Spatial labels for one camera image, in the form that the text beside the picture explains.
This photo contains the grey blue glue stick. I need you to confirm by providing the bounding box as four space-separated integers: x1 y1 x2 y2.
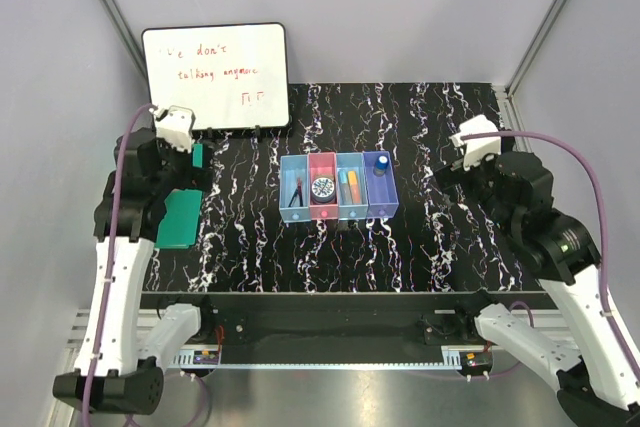
373 154 390 177

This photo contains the purple bin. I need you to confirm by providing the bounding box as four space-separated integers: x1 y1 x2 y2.
363 151 399 219

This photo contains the orange highlighter pen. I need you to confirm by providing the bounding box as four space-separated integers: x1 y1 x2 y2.
347 170 361 204

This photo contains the light blue bin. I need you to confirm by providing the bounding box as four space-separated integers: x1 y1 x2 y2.
279 155 311 224

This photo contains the teal blue bin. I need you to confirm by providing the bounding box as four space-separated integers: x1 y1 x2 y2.
336 153 369 221

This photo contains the thin blue pen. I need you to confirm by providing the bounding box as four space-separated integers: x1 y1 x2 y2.
288 188 299 208

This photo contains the red pencil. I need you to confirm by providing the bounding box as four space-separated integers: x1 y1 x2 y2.
296 177 304 207

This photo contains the blue white marker pen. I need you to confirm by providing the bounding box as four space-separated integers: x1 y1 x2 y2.
338 170 352 205

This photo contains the pink bin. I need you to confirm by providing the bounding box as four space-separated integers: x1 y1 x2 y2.
308 152 338 220

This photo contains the blue white tape roll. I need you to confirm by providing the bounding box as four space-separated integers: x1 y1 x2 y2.
311 175 336 204

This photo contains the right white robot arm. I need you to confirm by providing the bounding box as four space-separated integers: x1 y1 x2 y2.
434 152 639 426

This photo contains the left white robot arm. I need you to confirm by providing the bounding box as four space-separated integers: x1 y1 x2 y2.
52 128 216 415

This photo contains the green notebook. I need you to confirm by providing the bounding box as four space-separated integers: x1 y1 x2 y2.
152 158 203 250

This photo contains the black marbled table mat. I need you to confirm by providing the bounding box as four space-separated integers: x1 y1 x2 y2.
143 82 537 293

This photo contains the white dry-erase board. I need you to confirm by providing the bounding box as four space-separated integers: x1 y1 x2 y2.
142 22 290 130

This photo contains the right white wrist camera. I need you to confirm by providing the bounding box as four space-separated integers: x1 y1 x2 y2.
450 115 502 171

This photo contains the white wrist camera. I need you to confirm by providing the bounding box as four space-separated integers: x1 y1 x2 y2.
152 105 195 153
450 115 502 171

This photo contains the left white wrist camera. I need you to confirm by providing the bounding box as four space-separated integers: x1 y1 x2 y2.
152 105 195 153

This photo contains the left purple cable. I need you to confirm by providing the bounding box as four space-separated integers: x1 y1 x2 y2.
79 102 209 427

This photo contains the purple cable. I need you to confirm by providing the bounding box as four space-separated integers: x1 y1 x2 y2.
414 130 640 388
79 102 209 427

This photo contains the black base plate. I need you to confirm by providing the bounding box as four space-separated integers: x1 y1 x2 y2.
141 292 488 369

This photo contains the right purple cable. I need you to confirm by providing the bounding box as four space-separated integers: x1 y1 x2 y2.
414 130 640 388

